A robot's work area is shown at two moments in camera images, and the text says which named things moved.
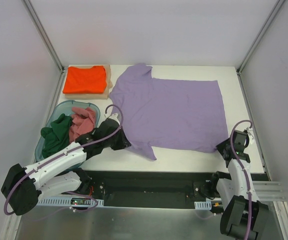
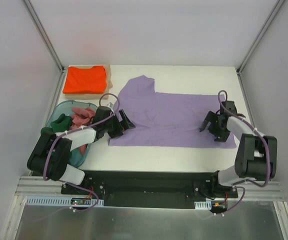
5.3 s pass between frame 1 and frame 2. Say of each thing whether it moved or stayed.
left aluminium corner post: stayed
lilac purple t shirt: moved
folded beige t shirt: stayed
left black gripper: moved
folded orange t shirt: stayed
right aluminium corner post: stayed
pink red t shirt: stayed
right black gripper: moved
